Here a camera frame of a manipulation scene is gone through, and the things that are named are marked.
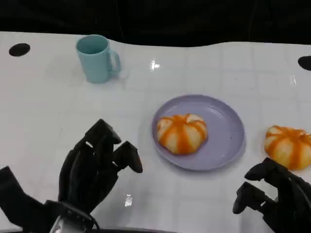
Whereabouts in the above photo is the black table cable hole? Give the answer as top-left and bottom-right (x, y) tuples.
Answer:
(9, 43), (31, 57)
(297, 55), (311, 71)

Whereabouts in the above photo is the orange and white bread roll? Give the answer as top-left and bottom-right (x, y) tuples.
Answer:
(156, 113), (208, 155)
(264, 125), (311, 170)

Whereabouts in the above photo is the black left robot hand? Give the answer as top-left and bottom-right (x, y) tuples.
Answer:
(57, 118), (143, 212)

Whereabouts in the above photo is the lilac plate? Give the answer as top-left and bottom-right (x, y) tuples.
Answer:
(152, 94), (245, 171)

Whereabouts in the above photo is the pale green mug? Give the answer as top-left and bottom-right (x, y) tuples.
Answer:
(76, 34), (121, 84)

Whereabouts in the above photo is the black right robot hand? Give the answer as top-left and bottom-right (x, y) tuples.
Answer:
(232, 157), (311, 233)

